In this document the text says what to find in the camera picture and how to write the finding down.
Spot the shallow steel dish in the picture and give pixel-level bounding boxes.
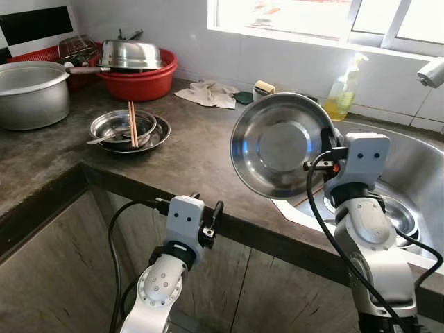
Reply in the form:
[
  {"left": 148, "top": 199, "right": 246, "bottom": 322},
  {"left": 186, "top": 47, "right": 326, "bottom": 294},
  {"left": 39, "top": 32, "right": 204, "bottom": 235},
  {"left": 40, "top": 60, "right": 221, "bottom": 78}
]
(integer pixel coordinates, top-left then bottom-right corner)
[
  {"left": 96, "top": 114, "right": 171, "bottom": 155},
  {"left": 230, "top": 92, "right": 339, "bottom": 200}
]

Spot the steel bowl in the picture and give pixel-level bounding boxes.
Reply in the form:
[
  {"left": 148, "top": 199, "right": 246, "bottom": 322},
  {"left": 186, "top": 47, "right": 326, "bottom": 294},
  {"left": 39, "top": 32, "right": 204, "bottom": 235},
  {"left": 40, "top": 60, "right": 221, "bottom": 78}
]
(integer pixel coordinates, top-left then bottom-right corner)
[
  {"left": 89, "top": 109, "right": 158, "bottom": 147},
  {"left": 378, "top": 194, "right": 421, "bottom": 242}
]

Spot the yellow dish soap bottle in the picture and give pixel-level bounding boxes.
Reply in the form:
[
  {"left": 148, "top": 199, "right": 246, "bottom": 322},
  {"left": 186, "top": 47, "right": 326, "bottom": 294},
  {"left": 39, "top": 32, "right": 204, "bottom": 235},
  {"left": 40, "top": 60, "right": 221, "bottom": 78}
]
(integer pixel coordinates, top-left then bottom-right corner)
[{"left": 323, "top": 53, "right": 369, "bottom": 121}]

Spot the stainless steel sink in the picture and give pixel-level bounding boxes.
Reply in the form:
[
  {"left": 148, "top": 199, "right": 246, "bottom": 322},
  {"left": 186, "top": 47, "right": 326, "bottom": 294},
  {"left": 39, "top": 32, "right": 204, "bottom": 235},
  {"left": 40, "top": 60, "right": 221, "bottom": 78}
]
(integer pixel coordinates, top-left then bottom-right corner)
[{"left": 271, "top": 118, "right": 444, "bottom": 278}]

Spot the wooden chopstick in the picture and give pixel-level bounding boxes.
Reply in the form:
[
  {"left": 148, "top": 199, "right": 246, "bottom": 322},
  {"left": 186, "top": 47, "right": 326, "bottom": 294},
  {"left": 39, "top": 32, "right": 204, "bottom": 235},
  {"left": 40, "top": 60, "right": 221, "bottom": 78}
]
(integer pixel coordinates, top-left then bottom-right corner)
[
  {"left": 128, "top": 102, "right": 136, "bottom": 148},
  {"left": 131, "top": 102, "right": 139, "bottom": 148}
]

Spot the green scouring pad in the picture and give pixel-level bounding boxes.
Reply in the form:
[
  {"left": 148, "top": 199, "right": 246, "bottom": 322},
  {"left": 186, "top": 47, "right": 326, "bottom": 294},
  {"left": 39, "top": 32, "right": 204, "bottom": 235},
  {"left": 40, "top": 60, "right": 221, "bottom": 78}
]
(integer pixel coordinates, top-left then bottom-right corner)
[{"left": 233, "top": 90, "right": 255, "bottom": 105}]

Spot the crumpled beige cloth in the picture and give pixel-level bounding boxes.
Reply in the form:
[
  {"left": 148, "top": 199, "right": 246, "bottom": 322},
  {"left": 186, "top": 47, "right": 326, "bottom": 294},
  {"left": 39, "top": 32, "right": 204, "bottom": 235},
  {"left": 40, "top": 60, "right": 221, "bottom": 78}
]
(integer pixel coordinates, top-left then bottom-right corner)
[{"left": 173, "top": 80, "right": 241, "bottom": 110}]

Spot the steel spoon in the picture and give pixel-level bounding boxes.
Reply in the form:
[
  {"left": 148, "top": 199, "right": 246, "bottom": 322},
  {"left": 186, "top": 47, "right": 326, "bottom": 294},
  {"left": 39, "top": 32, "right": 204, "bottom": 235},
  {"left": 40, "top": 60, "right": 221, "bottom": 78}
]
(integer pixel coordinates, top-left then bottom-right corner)
[{"left": 86, "top": 130, "right": 129, "bottom": 146}]

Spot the grey faucet with spray head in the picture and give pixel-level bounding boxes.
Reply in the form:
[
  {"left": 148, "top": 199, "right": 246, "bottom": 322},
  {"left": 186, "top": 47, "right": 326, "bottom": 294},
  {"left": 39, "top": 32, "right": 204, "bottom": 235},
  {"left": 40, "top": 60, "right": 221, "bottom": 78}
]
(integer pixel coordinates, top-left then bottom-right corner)
[{"left": 416, "top": 58, "right": 444, "bottom": 89}]

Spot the red plastic basin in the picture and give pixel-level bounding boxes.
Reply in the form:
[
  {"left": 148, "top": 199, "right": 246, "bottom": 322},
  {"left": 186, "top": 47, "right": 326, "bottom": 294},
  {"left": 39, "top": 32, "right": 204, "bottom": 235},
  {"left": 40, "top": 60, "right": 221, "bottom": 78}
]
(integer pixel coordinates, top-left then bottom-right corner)
[{"left": 97, "top": 49, "right": 178, "bottom": 103}]

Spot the large aluminium pot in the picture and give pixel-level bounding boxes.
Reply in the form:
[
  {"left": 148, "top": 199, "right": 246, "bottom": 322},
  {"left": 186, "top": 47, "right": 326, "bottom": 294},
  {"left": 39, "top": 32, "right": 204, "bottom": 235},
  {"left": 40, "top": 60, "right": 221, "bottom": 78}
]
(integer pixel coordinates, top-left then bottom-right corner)
[{"left": 0, "top": 61, "right": 71, "bottom": 132}]

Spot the red plastic basket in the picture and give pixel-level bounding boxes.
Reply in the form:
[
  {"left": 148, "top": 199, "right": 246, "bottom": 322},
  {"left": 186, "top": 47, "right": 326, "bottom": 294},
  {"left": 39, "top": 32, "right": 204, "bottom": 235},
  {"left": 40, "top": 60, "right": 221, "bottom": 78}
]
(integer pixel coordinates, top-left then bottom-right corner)
[{"left": 6, "top": 43, "right": 105, "bottom": 92}]

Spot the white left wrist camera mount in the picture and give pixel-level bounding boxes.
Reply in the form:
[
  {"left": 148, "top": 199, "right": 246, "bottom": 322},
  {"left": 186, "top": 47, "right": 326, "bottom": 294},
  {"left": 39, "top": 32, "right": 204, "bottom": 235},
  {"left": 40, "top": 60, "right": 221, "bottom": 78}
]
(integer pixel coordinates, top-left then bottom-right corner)
[{"left": 164, "top": 195, "right": 206, "bottom": 246}]

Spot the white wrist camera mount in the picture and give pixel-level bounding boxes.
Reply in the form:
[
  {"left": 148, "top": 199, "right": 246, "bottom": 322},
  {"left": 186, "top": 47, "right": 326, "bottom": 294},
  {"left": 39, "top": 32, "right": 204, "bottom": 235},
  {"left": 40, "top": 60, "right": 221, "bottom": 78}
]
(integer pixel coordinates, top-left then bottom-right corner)
[
  {"left": 164, "top": 195, "right": 206, "bottom": 246},
  {"left": 325, "top": 132, "right": 391, "bottom": 200}
]

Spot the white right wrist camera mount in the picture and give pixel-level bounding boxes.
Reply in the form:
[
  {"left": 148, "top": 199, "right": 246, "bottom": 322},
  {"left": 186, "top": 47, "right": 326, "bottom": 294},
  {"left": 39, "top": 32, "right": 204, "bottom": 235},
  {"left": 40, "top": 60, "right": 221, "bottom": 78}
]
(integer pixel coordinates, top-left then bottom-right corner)
[{"left": 325, "top": 132, "right": 391, "bottom": 200}]

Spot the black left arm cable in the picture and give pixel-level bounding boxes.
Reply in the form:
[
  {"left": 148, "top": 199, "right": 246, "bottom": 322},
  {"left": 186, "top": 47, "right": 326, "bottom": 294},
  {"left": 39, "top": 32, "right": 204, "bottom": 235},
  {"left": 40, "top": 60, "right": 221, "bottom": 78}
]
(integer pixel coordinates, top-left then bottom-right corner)
[{"left": 107, "top": 198, "right": 171, "bottom": 333}]

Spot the grey window frame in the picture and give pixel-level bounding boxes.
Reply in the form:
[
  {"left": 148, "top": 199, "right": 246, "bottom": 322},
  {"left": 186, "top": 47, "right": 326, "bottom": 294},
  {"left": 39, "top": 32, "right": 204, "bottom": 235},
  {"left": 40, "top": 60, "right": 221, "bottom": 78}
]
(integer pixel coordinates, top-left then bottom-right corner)
[{"left": 207, "top": 0, "right": 444, "bottom": 63}]

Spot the upturned steel wok with handle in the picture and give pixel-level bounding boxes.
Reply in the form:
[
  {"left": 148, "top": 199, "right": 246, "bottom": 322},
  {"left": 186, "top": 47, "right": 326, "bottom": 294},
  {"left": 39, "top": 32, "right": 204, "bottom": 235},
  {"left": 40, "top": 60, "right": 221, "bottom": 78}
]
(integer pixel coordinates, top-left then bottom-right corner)
[{"left": 66, "top": 29, "right": 164, "bottom": 76}]

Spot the metal wire rack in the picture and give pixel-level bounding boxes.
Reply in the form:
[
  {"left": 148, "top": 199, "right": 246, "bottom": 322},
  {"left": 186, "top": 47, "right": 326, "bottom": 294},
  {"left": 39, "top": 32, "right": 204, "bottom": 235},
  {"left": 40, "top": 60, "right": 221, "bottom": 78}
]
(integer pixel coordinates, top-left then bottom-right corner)
[{"left": 58, "top": 35, "right": 99, "bottom": 60}]

